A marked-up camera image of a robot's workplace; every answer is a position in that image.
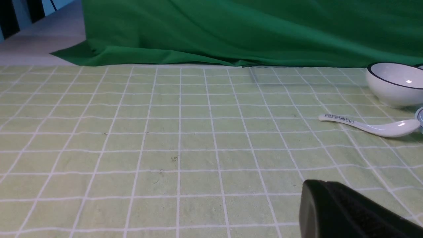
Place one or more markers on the small black-rimmed white bowl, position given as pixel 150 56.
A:
pixel 395 85

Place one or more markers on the light green checked tablecloth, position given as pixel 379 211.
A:
pixel 129 151

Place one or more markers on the plain grey-rimmed white plate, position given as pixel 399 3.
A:
pixel 419 116

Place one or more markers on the patterned-handle white ceramic spoon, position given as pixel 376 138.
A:
pixel 389 130

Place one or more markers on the green backdrop cloth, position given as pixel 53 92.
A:
pixel 308 33

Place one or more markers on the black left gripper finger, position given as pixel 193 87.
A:
pixel 331 209

